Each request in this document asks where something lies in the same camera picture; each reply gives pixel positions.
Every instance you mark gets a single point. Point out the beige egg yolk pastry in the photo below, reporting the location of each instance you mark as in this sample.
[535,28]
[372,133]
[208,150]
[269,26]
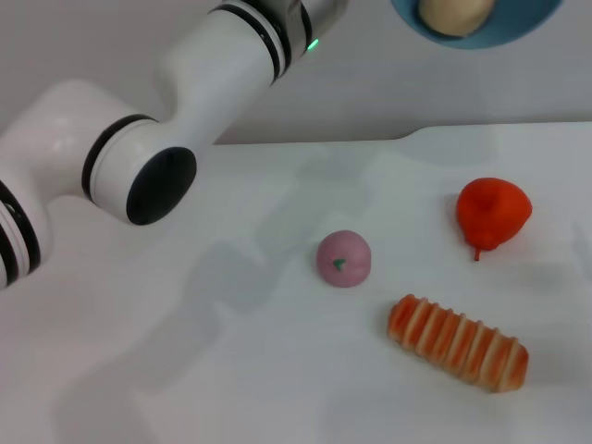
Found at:
[455,16]

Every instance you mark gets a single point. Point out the blue bowl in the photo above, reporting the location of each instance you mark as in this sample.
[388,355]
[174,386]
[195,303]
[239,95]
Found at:
[522,23]

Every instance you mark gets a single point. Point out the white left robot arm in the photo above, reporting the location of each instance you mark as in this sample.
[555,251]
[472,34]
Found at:
[208,92]

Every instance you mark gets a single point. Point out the pink round fruit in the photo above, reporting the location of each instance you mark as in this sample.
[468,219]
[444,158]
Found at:
[344,259]

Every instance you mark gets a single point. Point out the red pear toy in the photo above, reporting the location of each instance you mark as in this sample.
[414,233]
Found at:
[495,213]

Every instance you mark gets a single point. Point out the orange striped bread loaf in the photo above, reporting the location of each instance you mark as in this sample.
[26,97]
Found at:
[458,344]

